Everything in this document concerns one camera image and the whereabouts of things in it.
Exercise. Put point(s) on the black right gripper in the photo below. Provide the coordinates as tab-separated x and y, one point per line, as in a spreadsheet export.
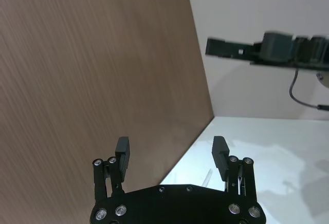
277	46

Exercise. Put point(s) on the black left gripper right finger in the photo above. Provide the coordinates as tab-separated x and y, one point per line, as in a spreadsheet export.
220	157

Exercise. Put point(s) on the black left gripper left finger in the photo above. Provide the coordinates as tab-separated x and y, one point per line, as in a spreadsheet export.
123	157

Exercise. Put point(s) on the small white plastic strip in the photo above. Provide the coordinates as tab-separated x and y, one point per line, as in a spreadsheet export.
207	177

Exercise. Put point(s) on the white curtain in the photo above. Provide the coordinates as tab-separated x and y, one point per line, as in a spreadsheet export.
244	10

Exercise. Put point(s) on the white table cloth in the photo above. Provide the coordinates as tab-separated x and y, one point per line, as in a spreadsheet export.
277	152

